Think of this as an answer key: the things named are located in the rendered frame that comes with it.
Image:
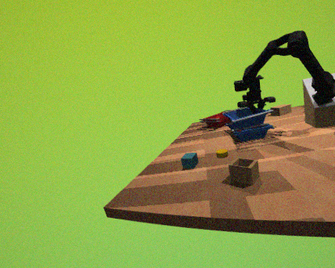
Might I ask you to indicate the yellow short cylinder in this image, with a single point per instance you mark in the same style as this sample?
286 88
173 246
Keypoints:
221 153

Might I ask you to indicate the teal block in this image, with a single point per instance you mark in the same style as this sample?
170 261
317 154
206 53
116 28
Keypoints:
189 160

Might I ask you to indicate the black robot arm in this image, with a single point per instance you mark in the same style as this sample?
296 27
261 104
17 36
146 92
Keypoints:
297 46

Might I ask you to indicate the blue plastic tray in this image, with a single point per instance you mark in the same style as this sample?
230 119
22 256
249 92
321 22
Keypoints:
251 133

